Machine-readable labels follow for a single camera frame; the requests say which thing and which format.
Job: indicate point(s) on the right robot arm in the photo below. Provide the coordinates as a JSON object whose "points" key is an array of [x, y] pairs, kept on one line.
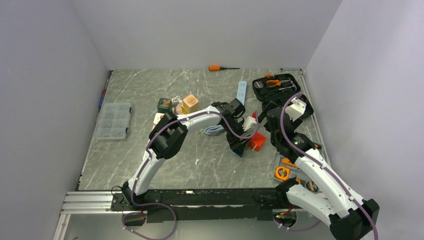
{"points": [[347, 214]]}

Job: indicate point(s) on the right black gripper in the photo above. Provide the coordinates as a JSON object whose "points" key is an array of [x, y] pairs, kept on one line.
{"points": [[294, 124]]}

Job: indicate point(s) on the green cube plug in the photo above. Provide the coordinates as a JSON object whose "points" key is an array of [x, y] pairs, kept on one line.
{"points": [[164, 105]]}

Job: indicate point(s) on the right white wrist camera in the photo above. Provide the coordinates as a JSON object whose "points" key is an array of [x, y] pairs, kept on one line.
{"points": [[295, 109]]}

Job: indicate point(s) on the red cube adapter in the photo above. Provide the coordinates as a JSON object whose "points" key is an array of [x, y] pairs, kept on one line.
{"points": [[256, 142]]}

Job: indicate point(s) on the grey tool tray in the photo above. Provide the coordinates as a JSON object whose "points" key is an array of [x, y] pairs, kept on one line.
{"points": [[300, 176]]}

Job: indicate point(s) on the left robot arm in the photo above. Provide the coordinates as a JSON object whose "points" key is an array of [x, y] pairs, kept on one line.
{"points": [[167, 137]]}

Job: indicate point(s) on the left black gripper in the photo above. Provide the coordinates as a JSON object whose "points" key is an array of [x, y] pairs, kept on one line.
{"points": [[237, 147]]}

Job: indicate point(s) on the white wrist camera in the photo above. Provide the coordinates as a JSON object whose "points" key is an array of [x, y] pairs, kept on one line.
{"points": [[295, 109], [250, 122]]}

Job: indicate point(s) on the clear plastic screw box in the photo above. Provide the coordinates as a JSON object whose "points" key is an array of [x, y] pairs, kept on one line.
{"points": [[113, 121]]}

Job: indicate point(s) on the pink round plug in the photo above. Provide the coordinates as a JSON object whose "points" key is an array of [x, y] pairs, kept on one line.
{"points": [[178, 110]]}

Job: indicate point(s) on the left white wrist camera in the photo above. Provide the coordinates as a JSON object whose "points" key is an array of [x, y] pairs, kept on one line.
{"points": [[250, 122]]}

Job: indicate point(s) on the wooden cube plug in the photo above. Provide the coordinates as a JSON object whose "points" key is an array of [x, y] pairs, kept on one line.
{"points": [[190, 104]]}

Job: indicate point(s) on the black tool case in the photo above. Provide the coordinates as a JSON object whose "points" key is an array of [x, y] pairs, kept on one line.
{"points": [[275, 90]]}

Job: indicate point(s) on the blue red pen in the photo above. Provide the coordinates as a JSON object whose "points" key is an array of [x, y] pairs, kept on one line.
{"points": [[102, 96]]}

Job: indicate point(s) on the white power strip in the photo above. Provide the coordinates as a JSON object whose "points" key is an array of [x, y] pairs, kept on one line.
{"points": [[157, 117]]}

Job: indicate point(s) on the blue power strip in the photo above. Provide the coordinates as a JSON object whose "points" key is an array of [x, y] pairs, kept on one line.
{"points": [[241, 91]]}

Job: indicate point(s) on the orange tape measure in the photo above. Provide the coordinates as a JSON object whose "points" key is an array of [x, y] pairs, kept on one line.
{"points": [[282, 173]]}

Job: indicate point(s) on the orange handled screwdriver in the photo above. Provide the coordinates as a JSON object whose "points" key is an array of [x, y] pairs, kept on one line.
{"points": [[216, 68]]}

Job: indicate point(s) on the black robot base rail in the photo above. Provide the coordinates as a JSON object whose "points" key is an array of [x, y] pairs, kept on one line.
{"points": [[203, 204]]}

